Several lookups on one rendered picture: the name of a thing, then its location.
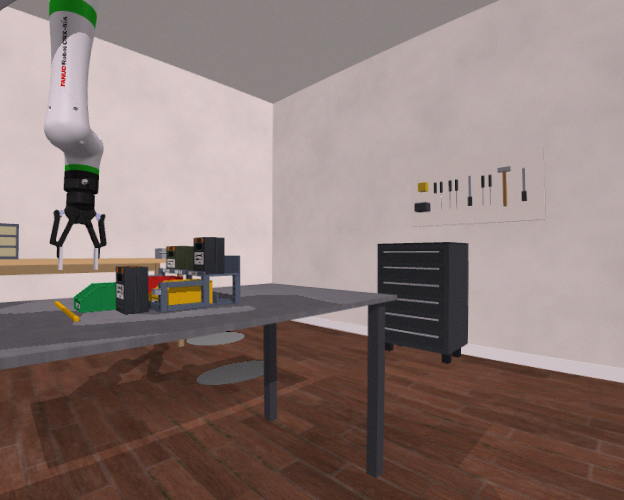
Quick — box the yellow long thin bar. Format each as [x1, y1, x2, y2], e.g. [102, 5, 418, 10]
[54, 301, 79, 322]

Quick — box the grey bin rack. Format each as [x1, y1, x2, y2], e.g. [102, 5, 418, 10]
[148, 255, 240, 312]

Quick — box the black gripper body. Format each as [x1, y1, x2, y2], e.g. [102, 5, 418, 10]
[64, 191, 96, 225]

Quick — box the red open bin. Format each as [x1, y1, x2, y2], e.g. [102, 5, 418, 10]
[148, 276, 183, 300]

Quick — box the yellow open bin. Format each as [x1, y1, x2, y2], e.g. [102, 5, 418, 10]
[149, 279, 212, 305]

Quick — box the green bin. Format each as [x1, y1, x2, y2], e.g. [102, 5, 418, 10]
[74, 282, 116, 313]

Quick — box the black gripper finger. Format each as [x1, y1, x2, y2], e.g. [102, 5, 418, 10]
[83, 212, 107, 270]
[50, 210, 79, 270]

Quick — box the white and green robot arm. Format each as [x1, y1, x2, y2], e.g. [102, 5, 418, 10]
[44, 0, 104, 195]

